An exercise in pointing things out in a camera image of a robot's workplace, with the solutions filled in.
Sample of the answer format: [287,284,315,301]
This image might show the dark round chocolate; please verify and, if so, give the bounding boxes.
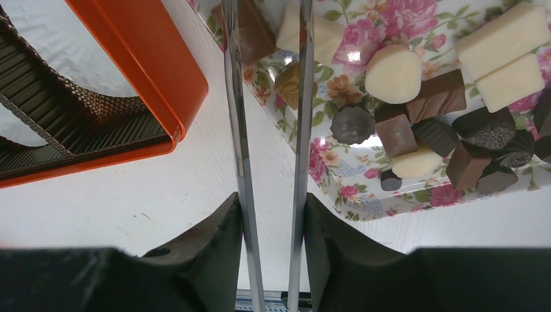
[452,107,516,150]

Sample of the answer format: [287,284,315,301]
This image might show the white chocolate block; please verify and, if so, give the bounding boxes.
[275,5,346,66]

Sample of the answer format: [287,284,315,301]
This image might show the caramel square chocolate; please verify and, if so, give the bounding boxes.
[274,62,300,111]

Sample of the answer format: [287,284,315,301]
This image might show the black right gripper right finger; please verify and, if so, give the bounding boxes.
[304,194,550,311]

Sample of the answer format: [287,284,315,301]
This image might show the floral tray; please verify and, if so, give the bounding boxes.
[187,0,551,222]

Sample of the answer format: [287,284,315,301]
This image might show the white rectangular chocolate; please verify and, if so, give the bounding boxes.
[455,2,550,81]
[475,53,545,113]

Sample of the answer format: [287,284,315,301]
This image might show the brown milk chocolate bar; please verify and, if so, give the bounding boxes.
[404,69,467,124]

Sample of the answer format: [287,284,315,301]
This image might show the orange chocolate box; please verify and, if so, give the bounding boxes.
[1,1,209,187]

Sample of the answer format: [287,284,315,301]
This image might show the white round chocolate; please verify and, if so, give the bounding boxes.
[365,44,422,104]
[391,143,443,179]

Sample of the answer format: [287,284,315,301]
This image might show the milk chocolate block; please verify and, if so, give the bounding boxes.
[446,141,491,190]
[238,0,276,66]

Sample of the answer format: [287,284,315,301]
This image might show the white paper cup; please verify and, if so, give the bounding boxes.
[1,0,137,97]
[1,96,47,147]

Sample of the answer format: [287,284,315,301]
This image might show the milk chocolate cube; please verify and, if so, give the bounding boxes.
[374,104,418,158]

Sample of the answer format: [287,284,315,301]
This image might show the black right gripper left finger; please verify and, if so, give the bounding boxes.
[1,194,242,311]

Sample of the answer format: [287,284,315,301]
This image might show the metal tongs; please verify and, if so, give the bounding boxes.
[222,1,314,311]

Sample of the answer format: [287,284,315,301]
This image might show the dark flower chocolate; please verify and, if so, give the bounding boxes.
[330,105,376,145]

